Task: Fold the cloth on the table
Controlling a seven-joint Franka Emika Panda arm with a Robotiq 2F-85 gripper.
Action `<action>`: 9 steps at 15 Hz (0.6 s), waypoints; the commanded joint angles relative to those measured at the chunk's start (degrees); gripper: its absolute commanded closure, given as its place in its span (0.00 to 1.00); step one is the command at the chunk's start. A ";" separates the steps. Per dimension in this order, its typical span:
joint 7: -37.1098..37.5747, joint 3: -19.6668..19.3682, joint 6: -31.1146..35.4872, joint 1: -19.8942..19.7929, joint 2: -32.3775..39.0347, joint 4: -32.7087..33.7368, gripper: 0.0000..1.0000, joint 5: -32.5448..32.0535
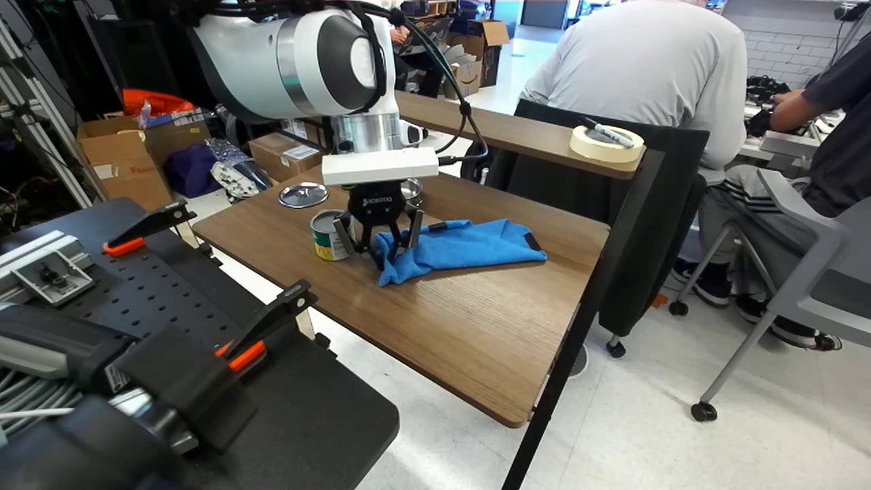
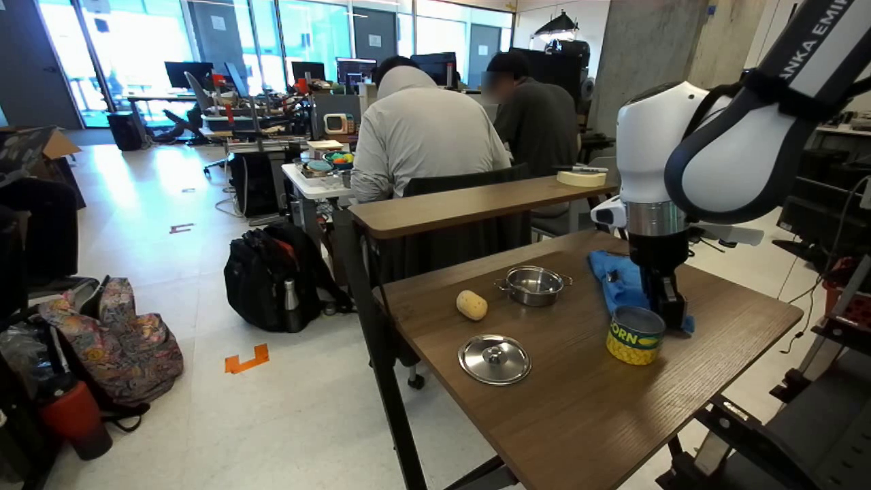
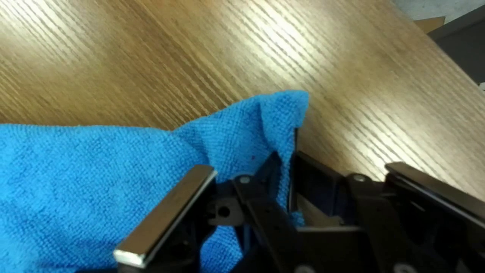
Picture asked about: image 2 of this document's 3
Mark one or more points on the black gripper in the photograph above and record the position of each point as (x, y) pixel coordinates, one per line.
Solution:
(658, 259)

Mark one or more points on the blue cloth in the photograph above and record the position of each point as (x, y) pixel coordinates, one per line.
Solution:
(625, 283)

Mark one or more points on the yellow potato-like object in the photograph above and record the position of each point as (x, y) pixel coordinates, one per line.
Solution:
(473, 305)

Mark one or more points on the wooden work table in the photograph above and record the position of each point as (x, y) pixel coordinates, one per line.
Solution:
(580, 419)

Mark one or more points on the red bottle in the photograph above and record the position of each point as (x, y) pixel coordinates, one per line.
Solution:
(72, 411)

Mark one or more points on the orange floor tape marker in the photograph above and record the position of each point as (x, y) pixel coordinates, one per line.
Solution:
(240, 362)

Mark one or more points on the black backpack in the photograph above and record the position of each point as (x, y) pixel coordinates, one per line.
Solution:
(279, 282)

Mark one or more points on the patterned colourful bag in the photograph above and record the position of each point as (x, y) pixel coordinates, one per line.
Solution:
(128, 357)

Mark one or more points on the black trash bin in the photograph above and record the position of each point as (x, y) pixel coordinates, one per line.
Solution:
(126, 131)

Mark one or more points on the white cluttered desk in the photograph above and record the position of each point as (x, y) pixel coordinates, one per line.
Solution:
(320, 176)

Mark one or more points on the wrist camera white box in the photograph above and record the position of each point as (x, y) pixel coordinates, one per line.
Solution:
(611, 214)

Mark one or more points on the yellow green tin can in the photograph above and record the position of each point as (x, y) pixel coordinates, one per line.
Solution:
(636, 336)

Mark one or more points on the person in grey hoodie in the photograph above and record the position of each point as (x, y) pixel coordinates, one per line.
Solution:
(421, 128)

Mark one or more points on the white plate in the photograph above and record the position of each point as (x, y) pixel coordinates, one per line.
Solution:
(583, 177)

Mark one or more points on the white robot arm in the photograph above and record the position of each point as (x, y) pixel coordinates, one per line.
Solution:
(727, 153)

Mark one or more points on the small steel pot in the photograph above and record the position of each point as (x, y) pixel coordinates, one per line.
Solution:
(531, 283)

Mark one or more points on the person in dark jacket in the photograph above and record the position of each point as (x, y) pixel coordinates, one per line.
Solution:
(535, 114)

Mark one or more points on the steel pot lid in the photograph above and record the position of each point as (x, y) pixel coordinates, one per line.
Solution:
(494, 359)

